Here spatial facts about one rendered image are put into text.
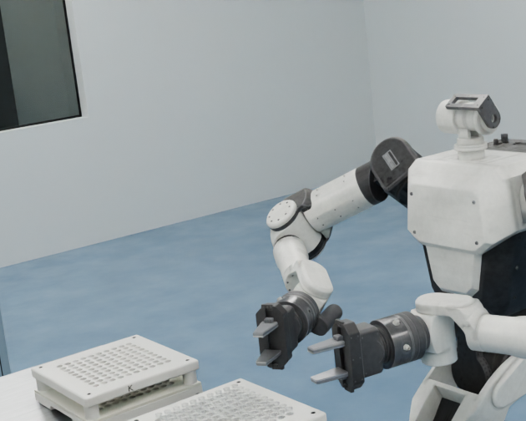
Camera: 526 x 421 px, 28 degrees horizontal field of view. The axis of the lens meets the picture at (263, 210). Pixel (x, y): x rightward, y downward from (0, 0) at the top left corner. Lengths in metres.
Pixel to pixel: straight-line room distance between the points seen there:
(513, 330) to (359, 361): 0.26
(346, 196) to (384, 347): 0.52
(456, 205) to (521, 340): 0.33
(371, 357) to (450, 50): 6.20
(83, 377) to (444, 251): 0.74
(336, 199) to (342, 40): 6.19
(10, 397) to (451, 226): 0.95
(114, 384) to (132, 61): 5.48
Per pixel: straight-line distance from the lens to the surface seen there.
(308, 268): 2.11
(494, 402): 2.09
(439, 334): 1.88
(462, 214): 1.99
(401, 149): 2.19
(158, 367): 2.04
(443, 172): 2.04
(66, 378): 2.06
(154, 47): 7.43
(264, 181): 7.98
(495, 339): 1.82
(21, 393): 2.24
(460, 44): 7.83
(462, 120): 2.03
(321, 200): 2.27
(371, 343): 1.81
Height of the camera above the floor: 1.61
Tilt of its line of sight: 12 degrees down
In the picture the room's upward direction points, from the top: 6 degrees counter-clockwise
